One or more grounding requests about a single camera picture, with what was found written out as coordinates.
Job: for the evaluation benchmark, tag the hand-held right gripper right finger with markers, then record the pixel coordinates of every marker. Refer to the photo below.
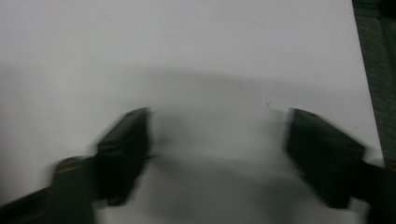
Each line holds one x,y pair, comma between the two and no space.
323,155

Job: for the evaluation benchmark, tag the dark curtain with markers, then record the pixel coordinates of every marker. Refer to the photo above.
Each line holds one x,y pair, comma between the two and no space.
378,77

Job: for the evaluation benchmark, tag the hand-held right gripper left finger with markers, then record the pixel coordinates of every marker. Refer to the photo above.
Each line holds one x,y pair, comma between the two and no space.
124,152

